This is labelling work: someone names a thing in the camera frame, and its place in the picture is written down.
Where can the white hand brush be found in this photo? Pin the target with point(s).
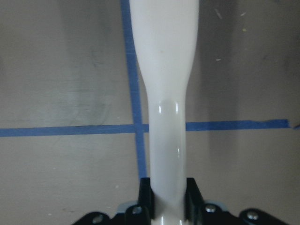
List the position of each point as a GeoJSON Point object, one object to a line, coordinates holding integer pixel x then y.
{"type": "Point", "coordinates": [165, 36]}

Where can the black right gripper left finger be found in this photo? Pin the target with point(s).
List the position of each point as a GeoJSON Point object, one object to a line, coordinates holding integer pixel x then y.
{"type": "Point", "coordinates": [146, 197]}

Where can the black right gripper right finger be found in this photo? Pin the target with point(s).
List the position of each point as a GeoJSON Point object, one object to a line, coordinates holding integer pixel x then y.
{"type": "Point", "coordinates": [193, 200]}

